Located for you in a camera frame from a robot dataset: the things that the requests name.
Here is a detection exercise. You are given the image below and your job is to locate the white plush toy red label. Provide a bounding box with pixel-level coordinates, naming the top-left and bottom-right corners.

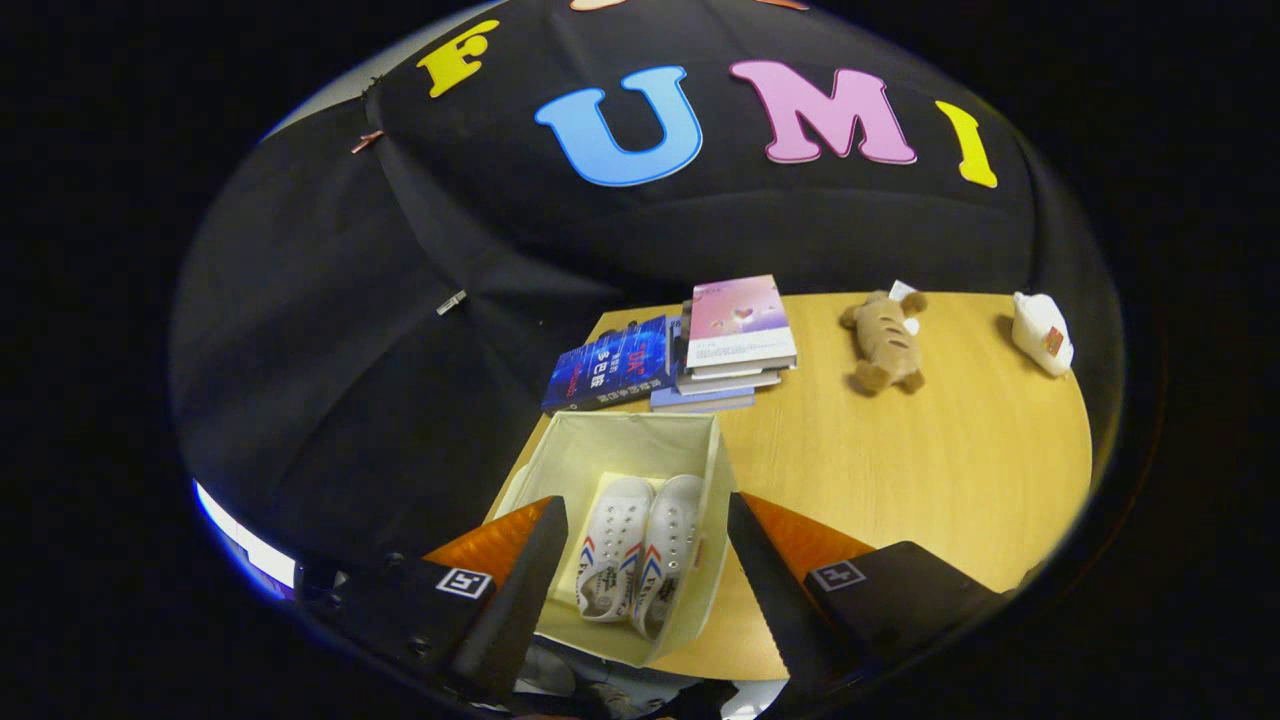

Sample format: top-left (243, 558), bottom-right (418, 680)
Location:
top-left (1010, 291), bottom-right (1075, 378)

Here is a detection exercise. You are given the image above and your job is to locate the pale yellow fabric storage box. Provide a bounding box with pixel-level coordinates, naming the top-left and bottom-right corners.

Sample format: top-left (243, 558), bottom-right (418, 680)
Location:
top-left (490, 410), bottom-right (739, 669)

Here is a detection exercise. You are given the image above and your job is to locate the pink book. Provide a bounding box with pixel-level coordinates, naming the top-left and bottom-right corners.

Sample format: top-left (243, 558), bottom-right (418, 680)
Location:
top-left (686, 275), bottom-right (798, 371)

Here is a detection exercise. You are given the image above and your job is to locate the grey book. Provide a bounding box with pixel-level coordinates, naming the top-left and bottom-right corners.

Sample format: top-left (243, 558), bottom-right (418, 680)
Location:
top-left (676, 363), bottom-right (783, 395)

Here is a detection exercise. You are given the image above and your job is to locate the pale blue book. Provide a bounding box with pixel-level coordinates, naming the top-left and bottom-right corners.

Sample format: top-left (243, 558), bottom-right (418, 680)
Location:
top-left (650, 385), bottom-right (756, 414)

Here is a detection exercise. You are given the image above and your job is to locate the black backdrop cloth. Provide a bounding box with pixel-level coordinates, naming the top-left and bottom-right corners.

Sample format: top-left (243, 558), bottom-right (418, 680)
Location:
top-left (170, 0), bottom-right (1126, 591)

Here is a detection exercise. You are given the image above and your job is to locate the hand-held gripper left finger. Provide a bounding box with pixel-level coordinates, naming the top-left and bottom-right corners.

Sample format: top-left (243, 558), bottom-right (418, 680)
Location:
top-left (300, 495), bottom-right (570, 706)

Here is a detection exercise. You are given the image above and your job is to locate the dark blue book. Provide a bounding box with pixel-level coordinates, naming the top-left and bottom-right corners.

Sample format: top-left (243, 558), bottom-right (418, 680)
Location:
top-left (541, 315), bottom-right (673, 414)

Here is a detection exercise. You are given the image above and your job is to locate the brown plush toy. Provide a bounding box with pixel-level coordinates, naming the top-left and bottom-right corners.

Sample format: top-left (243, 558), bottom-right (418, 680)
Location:
top-left (838, 282), bottom-right (929, 396)

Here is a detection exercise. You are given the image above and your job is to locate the computer monitor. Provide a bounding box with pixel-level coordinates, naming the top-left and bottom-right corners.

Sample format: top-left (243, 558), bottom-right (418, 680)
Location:
top-left (192, 480), bottom-right (298, 601)

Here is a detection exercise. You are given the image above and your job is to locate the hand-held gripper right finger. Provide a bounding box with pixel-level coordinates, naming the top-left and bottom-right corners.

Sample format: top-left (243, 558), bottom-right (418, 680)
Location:
top-left (726, 491), bottom-right (1007, 700)

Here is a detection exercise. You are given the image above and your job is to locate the white striped shoe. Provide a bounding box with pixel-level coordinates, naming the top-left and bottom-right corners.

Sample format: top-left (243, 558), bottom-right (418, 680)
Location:
top-left (575, 475), bottom-right (656, 623)
top-left (630, 473), bottom-right (706, 641)

